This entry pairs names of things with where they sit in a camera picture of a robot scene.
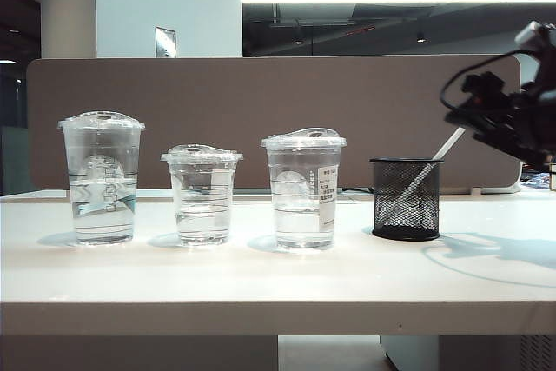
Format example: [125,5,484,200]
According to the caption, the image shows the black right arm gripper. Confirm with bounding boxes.
[443,70,556,170]

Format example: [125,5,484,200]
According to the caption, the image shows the white paper straw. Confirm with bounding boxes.
[390,125,466,221]

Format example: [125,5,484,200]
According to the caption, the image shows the medium clear labelled plastic cup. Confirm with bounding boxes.
[260,127,348,251]

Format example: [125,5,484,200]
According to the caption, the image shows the small clear plastic cup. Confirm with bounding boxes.
[159,142,243,247]

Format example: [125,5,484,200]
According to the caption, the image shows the large clear plastic cup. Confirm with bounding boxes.
[56,111,147,247]

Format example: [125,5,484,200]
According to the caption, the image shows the black mesh pen holder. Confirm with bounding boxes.
[368,156,446,242]

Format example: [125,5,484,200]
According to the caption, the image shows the brown desk divider panel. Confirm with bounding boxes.
[26,56,522,190]

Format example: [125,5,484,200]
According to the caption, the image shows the grey under-desk cabinet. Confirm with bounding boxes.
[379,335,556,371]

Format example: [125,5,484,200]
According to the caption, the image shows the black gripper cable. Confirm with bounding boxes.
[438,50,523,114]

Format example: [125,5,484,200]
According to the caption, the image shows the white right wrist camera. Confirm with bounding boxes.
[514,20,556,58]

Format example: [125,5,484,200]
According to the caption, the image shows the silver wall sign plate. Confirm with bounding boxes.
[154,26,177,60]

